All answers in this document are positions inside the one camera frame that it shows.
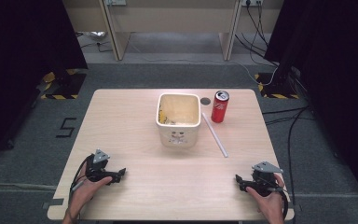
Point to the person's left hand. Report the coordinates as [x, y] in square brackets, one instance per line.
[85, 193]

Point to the white straw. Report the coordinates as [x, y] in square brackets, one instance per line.
[215, 135]

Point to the hazard-striped stand base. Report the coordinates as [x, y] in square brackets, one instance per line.
[276, 90]
[63, 88]

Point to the cream square plastic bin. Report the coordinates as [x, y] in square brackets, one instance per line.
[180, 133]

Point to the black curtain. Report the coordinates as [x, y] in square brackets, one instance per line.
[338, 77]
[21, 62]

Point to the white power strip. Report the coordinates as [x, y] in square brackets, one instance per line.
[252, 2]
[115, 2]

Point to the person's right hand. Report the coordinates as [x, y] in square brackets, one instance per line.
[270, 203]

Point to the red drink can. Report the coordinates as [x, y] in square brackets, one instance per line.
[219, 109]

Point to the crumpled silver foil bag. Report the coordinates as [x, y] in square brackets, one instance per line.
[95, 35]

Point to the beige wooden desk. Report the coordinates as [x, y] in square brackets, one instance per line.
[167, 18]

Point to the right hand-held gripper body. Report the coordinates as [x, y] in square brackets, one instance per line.
[265, 180]

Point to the grey round table spot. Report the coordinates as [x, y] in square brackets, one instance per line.
[205, 101]

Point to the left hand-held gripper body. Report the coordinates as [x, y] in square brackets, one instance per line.
[97, 166]

